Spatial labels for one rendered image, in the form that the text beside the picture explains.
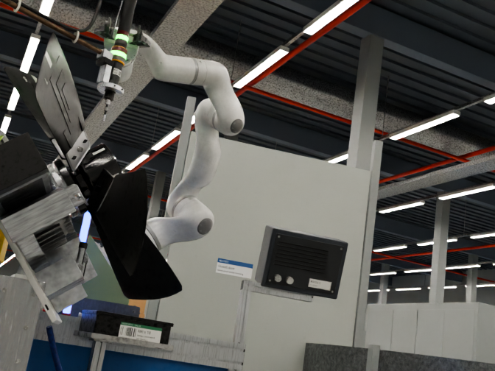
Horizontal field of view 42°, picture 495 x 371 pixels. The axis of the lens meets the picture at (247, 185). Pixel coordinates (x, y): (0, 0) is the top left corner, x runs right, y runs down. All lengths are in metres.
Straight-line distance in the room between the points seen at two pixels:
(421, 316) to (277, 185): 8.67
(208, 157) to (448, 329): 9.52
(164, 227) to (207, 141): 0.35
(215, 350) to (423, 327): 10.16
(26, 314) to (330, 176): 2.60
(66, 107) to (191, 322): 2.19
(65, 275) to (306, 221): 2.35
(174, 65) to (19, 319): 1.04
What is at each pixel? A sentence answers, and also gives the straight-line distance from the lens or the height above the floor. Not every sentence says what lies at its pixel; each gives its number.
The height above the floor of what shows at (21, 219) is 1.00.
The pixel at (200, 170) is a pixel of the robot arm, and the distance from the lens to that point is 2.35.
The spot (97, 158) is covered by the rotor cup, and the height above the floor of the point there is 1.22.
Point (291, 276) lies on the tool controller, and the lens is 2.08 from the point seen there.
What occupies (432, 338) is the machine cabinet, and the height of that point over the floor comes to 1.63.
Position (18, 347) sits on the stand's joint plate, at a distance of 1.48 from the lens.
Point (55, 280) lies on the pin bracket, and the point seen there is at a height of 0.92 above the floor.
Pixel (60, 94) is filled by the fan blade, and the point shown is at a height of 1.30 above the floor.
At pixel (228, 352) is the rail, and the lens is 2.04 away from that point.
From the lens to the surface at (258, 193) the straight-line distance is 3.64.
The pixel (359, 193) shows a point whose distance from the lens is 3.85.
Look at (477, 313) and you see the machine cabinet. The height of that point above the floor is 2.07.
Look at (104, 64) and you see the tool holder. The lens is 1.77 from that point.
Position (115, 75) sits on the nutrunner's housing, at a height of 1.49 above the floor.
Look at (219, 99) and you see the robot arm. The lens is 2.26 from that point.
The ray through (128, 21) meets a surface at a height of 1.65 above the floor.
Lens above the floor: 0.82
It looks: 15 degrees up
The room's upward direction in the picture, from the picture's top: 9 degrees clockwise
